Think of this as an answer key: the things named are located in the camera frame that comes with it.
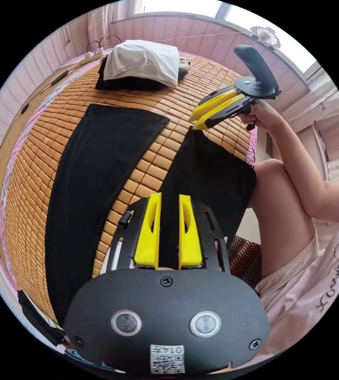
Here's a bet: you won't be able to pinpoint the small white fan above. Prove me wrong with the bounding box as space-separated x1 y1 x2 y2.
249 25 281 50

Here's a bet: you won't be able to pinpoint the black long pants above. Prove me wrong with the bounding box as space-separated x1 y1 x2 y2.
44 103 258 325

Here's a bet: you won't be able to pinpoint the person's right hand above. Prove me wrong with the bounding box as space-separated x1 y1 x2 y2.
240 99 284 135

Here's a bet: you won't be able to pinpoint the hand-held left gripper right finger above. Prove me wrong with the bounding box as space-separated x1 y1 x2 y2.
178 194 203 268

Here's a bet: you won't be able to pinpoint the bed with woven mat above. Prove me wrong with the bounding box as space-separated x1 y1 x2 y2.
0 49 262 348

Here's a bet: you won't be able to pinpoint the person's body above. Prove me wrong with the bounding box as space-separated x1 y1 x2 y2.
246 158 339 358

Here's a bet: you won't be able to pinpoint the person's right forearm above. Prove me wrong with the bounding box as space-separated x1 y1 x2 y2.
266 123 332 221

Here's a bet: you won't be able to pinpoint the pile of clothes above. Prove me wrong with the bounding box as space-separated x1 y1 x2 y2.
94 39 192 91

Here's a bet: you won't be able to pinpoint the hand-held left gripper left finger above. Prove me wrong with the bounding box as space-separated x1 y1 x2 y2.
133 192 162 267

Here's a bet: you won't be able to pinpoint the red wavy-striped cloth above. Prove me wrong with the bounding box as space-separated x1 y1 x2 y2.
227 235 263 289

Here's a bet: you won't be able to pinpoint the white power strip with cables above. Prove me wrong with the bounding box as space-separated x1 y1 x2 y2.
82 34 123 65

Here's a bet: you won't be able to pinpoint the window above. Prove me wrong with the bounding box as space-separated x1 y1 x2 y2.
132 0 319 75

